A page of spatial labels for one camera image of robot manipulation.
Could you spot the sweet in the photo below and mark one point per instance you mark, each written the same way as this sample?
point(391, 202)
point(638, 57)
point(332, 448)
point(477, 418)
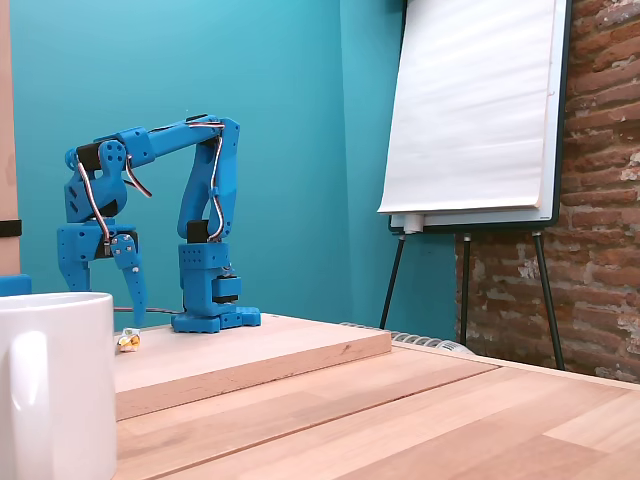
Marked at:
point(129, 341)

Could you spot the white ceramic mug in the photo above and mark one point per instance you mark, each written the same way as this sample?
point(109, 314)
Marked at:
point(55, 380)

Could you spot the light wooden board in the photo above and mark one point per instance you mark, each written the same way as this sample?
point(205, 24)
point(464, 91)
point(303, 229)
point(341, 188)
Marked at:
point(250, 355)

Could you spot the white radiator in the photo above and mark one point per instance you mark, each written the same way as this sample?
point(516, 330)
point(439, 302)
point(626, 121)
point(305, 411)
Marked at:
point(430, 344)

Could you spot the flipchart easel with paper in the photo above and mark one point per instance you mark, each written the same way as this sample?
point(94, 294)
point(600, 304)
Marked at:
point(475, 100)

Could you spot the blue printed post mount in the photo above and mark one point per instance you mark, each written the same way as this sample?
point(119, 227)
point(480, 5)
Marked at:
point(15, 286)

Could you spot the wooden post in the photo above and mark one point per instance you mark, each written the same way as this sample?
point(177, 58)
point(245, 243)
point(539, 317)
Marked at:
point(6, 125)

